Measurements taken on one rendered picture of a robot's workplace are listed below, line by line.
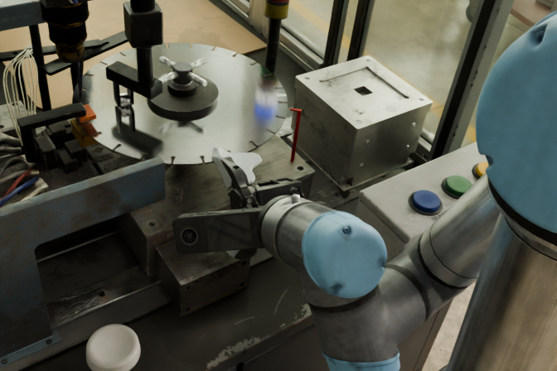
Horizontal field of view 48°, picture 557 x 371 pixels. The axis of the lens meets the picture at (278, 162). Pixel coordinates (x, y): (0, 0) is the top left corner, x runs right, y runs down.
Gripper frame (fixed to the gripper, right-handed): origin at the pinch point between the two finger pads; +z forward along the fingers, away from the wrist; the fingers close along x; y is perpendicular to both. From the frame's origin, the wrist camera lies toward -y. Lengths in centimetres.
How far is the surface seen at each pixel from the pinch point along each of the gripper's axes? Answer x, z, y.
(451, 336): -68, 57, 81
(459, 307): -64, 63, 90
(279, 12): 26.9, 23.9, 23.8
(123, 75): 19.1, 6.7, -9.1
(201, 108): 12.9, 6.9, 1.4
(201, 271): -9.0, -1.6, -4.2
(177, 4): 35, 80, 20
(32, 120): 14.8, 6.6, -22.1
